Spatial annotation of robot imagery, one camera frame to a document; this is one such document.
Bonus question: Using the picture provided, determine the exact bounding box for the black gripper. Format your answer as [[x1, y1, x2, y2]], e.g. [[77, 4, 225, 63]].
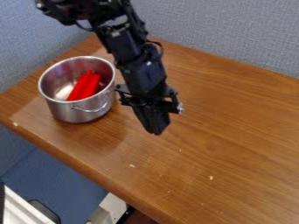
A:
[[116, 43, 183, 135]]

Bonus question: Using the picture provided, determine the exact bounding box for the red block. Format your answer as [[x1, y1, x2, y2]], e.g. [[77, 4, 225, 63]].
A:
[[67, 70, 101, 101]]

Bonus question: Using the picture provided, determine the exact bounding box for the metal pot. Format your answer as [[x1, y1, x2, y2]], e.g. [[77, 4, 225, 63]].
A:
[[37, 56, 116, 123]]

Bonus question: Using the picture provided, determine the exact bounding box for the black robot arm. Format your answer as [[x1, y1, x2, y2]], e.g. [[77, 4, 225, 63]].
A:
[[33, 0, 183, 135]]

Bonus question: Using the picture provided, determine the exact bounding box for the white furniture edge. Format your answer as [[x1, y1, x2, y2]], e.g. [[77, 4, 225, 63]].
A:
[[0, 182, 55, 224]]

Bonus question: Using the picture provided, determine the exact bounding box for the white table leg bracket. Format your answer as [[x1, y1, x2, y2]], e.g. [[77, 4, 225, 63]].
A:
[[85, 193, 128, 224]]

